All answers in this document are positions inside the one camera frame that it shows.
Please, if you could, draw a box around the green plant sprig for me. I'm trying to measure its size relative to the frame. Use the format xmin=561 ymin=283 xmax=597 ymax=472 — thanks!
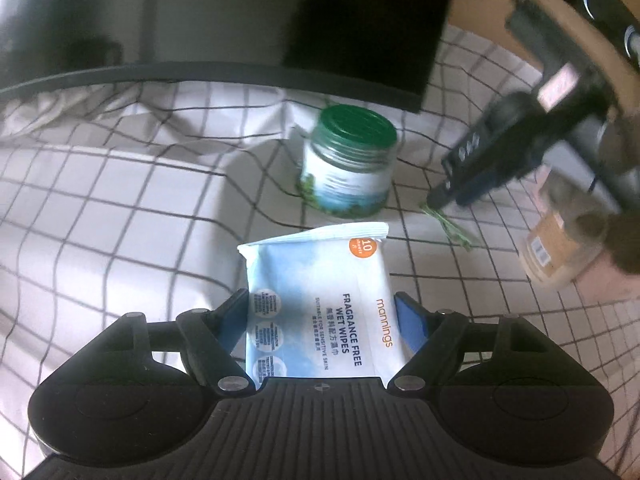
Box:
xmin=419 ymin=202 xmax=473 ymax=252

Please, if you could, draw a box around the brown fuzzy item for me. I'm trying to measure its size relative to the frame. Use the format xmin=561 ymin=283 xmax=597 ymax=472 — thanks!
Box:
xmin=542 ymin=169 xmax=640 ymax=277

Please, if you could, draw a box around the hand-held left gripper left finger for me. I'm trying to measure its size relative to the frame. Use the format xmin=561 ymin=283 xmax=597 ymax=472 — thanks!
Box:
xmin=102 ymin=287 xmax=251 ymax=395

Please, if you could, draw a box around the beige container with barcode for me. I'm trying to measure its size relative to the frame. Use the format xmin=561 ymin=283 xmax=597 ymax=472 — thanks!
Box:
xmin=517 ymin=207 xmax=603 ymax=292

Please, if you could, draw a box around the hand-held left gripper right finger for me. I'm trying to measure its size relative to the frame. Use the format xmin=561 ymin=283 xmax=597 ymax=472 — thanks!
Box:
xmin=386 ymin=290 xmax=546 ymax=395

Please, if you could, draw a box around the white black checked bed sheet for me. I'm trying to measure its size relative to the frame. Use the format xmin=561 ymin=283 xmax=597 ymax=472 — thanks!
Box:
xmin=0 ymin=25 xmax=640 ymax=480

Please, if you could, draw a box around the blue white wet wipes packet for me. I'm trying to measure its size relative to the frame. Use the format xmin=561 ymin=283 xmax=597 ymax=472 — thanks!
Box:
xmin=236 ymin=221 xmax=407 ymax=390

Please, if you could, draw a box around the grey storage box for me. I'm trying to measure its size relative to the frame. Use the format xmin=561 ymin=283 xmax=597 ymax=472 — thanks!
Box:
xmin=0 ymin=0 xmax=461 ymax=115

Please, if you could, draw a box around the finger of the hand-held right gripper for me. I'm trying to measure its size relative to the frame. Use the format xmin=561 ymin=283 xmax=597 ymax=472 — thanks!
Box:
xmin=422 ymin=157 xmax=548 ymax=211
xmin=441 ymin=91 xmax=541 ymax=190

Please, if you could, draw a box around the black strip with metal studs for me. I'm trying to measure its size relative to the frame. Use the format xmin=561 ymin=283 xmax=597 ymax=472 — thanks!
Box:
xmin=502 ymin=0 xmax=640 ymax=73

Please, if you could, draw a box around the green lid white jar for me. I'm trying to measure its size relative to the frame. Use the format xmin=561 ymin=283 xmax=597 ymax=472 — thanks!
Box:
xmin=296 ymin=105 xmax=398 ymax=218

